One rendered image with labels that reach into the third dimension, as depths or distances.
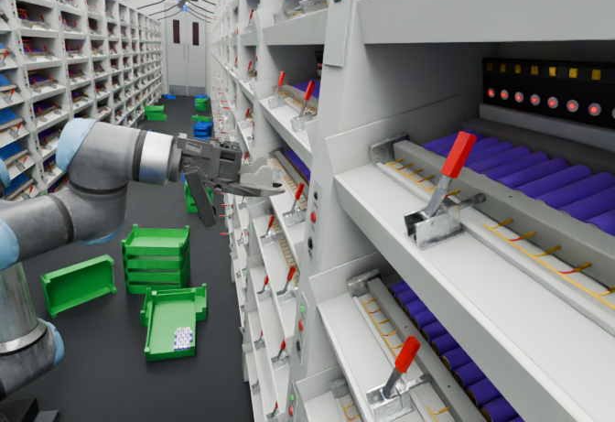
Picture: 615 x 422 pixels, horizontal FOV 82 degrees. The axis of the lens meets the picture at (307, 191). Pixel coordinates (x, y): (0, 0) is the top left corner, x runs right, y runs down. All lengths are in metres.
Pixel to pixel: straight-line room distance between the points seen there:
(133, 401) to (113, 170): 1.19
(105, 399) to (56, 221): 1.15
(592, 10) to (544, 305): 0.16
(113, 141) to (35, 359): 0.94
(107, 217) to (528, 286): 0.64
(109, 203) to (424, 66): 0.55
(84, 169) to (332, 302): 0.44
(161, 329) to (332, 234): 1.48
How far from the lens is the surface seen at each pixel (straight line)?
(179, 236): 2.20
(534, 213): 0.30
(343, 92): 0.44
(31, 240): 0.67
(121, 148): 0.65
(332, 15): 0.49
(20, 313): 1.39
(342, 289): 0.55
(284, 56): 1.13
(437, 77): 0.49
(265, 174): 0.67
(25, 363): 1.45
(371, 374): 0.46
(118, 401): 1.72
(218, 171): 0.66
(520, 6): 0.25
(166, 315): 1.93
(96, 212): 0.71
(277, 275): 0.94
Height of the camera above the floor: 1.29
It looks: 21 degrees down
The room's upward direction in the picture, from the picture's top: 6 degrees clockwise
